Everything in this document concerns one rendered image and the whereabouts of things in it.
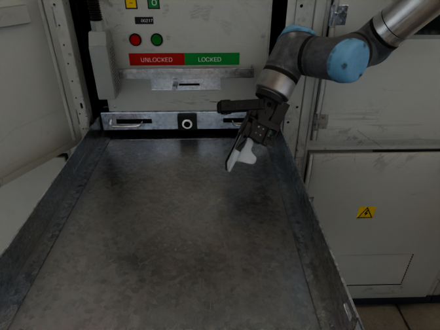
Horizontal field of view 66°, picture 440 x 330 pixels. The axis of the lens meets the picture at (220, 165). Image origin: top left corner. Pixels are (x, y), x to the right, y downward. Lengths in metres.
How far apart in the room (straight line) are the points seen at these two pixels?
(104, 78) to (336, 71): 0.58
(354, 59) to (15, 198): 1.13
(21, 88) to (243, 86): 0.61
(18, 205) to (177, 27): 0.82
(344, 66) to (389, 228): 0.82
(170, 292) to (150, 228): 0.17
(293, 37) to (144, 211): 0.53
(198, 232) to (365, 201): 0.74
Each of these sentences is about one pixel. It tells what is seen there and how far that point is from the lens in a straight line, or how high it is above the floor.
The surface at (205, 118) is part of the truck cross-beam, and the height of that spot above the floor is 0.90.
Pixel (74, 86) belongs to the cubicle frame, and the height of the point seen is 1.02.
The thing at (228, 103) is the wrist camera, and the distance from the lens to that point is 0.82.
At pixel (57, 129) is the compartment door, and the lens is 1.13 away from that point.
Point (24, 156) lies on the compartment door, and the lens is 1.08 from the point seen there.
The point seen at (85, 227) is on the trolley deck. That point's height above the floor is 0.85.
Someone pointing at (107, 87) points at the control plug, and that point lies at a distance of 0.99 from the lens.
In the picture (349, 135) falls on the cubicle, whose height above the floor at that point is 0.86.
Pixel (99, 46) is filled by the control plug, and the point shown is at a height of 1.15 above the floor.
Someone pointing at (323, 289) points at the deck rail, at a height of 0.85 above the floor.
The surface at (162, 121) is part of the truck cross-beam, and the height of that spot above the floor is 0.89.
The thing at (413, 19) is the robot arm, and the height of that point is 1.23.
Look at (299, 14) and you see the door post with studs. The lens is 1.00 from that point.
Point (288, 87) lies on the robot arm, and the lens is 0.83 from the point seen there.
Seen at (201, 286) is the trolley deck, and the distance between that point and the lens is 0.64.
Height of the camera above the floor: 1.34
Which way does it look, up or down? 32 degrees down
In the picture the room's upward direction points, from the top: straight up
